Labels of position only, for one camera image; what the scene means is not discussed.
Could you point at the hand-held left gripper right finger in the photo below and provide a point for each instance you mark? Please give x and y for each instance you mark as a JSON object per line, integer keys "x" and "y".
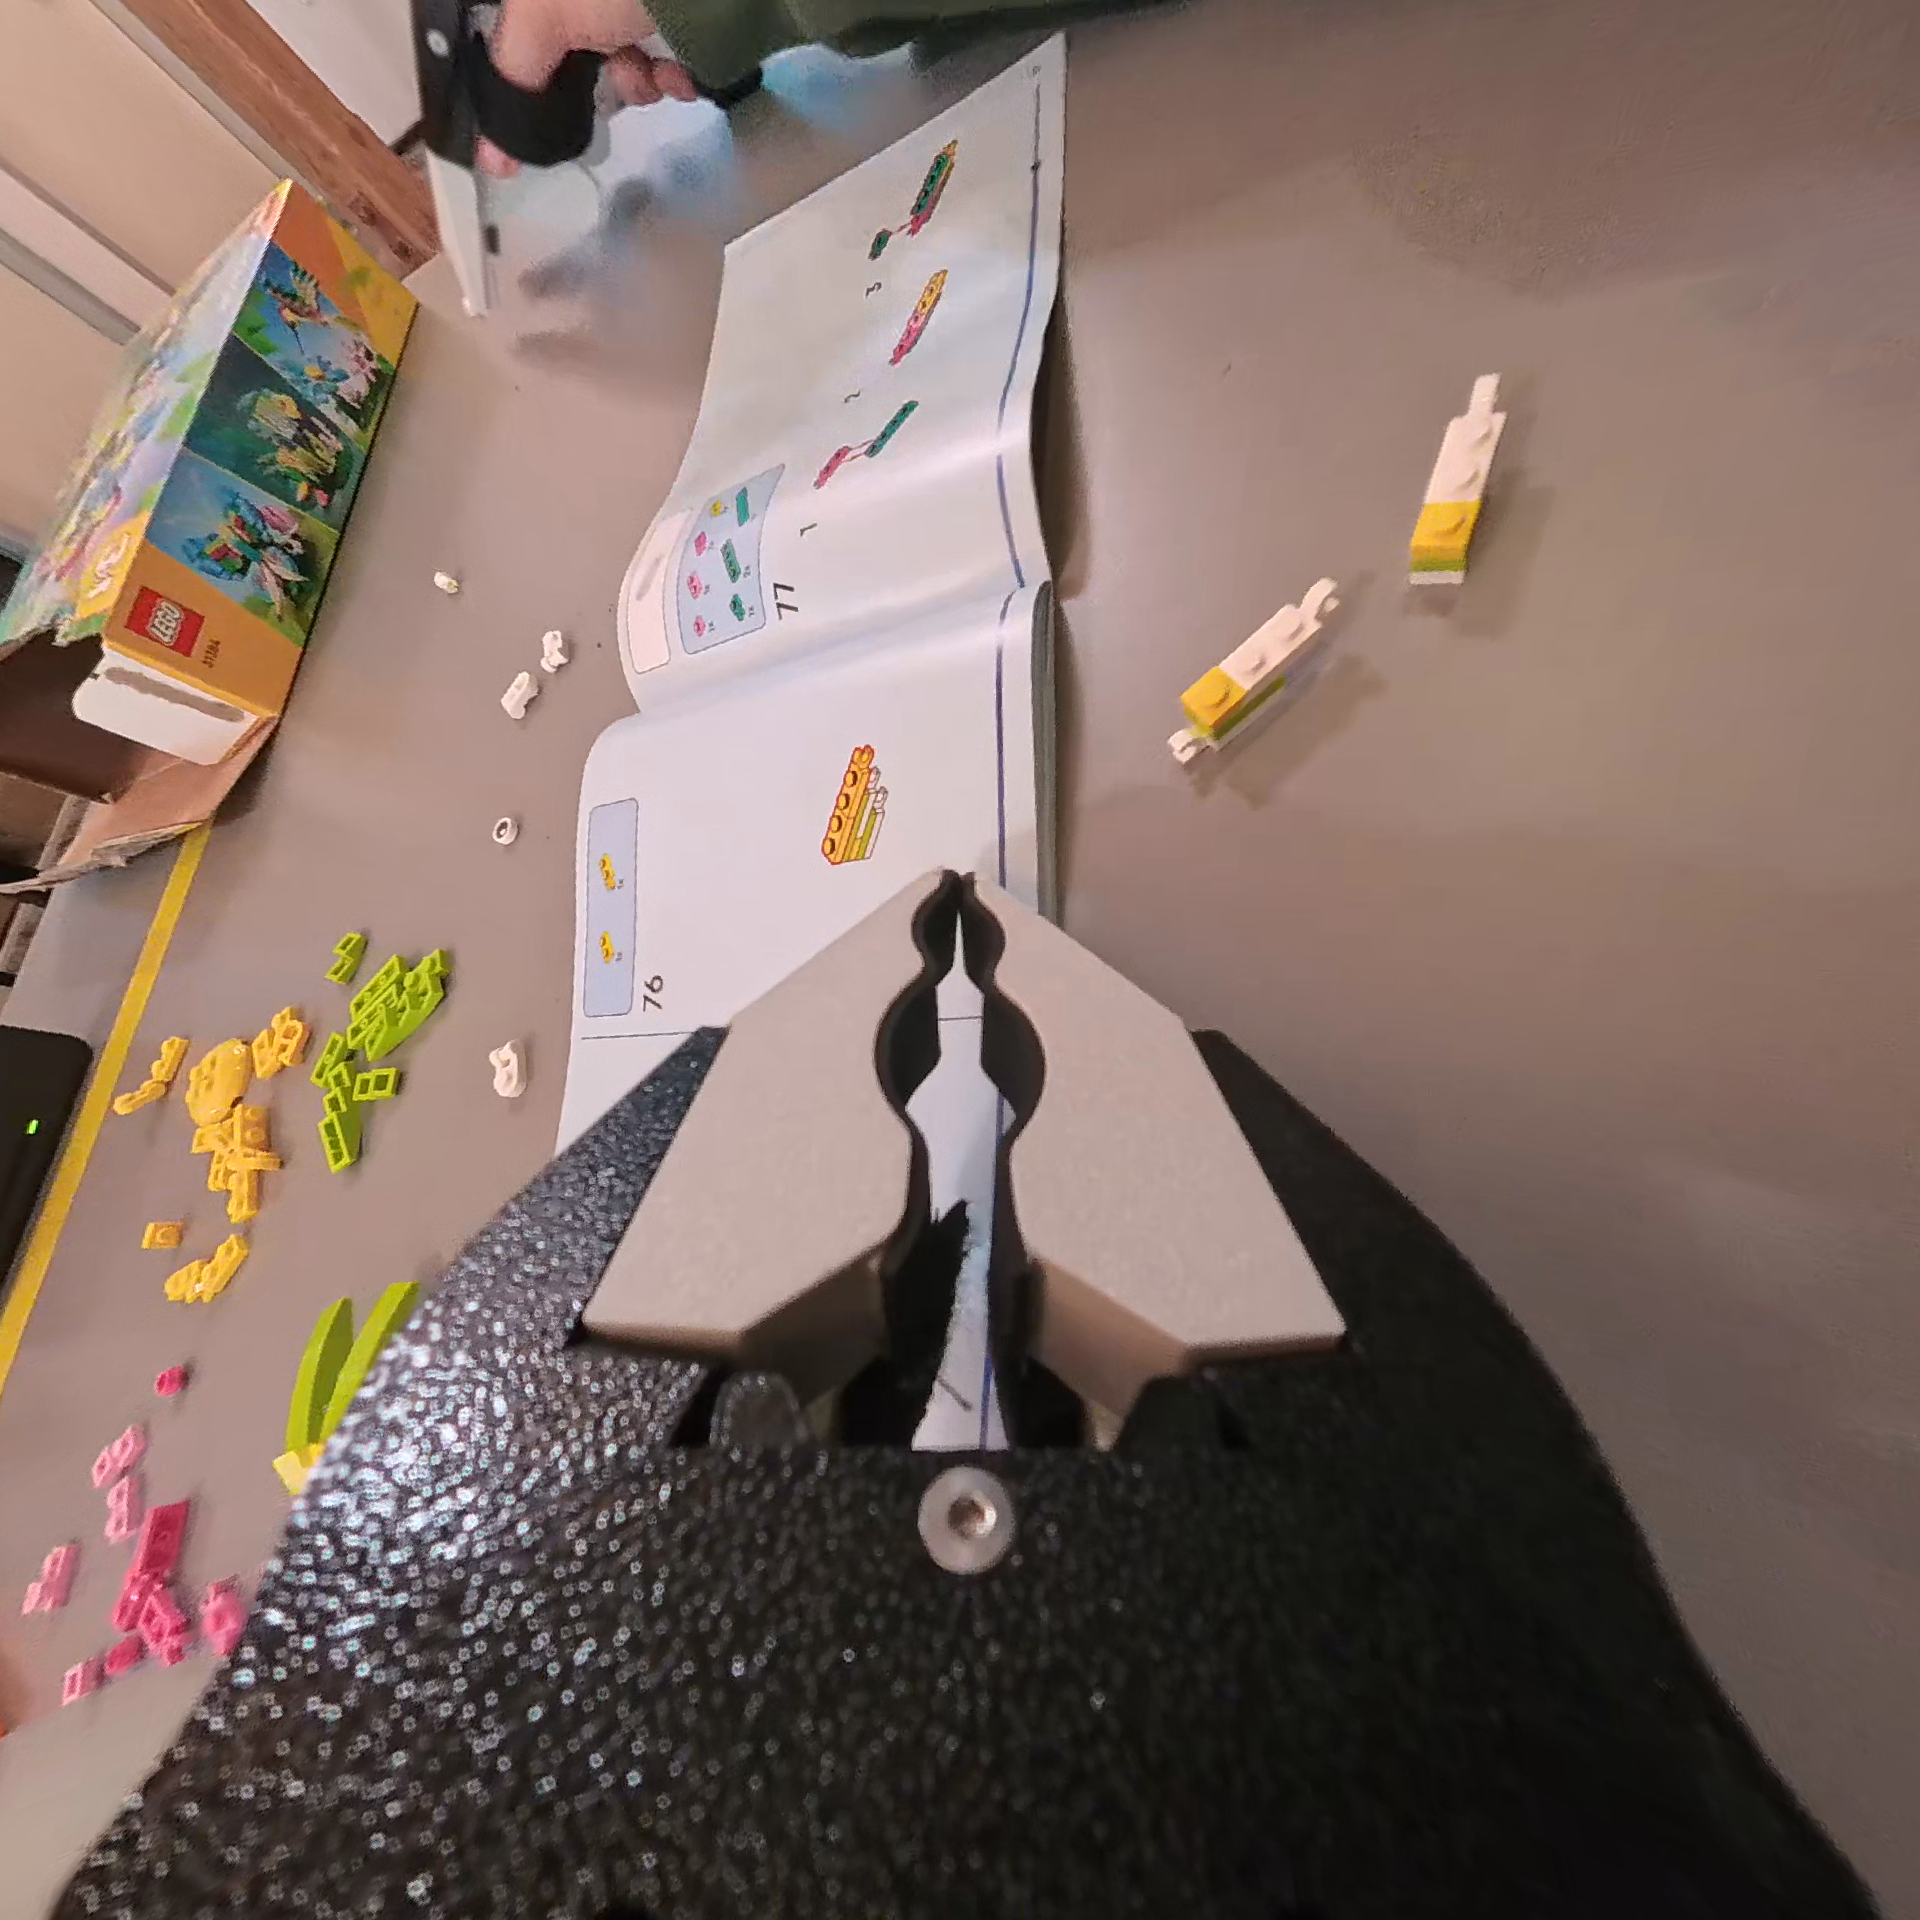
{"x": 1156, "y": 1185}

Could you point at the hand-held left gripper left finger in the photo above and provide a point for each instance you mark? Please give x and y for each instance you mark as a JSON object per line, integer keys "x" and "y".
{"x": 750, "y": 1185}

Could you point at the person's right forearm green sleeve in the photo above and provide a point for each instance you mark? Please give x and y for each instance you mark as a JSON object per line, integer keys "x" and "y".
{"x": 809, "y": 33}

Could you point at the pile of lime green lego pieces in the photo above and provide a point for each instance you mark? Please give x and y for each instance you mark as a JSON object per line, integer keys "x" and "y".
{"x": 379, "y": 1027}

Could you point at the colourful lego set box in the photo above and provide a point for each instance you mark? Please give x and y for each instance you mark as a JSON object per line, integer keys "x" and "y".
{"x": 255, "y": 450}

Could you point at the white and yellow lego assembly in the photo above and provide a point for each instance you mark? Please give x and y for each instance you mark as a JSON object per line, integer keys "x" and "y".
{"x": 1454, "y": 493}
{"x": 1245, "y": 681}

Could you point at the pile of yellow lego pieces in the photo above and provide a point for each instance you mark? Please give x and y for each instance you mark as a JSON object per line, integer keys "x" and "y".
{"x": 225, "y": 1088}

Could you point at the pile of pink lego pieces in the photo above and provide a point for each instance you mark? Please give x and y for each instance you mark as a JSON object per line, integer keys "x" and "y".
{"x": 149, "y": 1576}

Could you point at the person's right hand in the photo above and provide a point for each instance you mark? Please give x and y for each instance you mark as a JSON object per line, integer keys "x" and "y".
{"x": 580, "y": 23}

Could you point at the brown wooden furniture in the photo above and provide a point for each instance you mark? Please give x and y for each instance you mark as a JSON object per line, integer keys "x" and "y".
{"x": 317, "y": 105}

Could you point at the large lime green leaf pieces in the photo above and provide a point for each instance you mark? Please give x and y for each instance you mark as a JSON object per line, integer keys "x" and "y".
{"x": 323, "y": 1372}

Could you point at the open instruction booklet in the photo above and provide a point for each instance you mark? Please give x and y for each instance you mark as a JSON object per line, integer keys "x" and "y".
{"x": 870, "y": 628}

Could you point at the yellow tape strip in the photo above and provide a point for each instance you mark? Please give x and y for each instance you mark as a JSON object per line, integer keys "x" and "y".
{"x": 105, "y": 1079}

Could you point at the black device with green light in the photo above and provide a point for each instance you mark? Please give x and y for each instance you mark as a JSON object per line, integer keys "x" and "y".
{"x": 33, "y": 1154}

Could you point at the brown cardboard box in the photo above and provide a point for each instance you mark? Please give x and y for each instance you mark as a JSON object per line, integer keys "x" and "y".
{"x": 89, "y": 779}

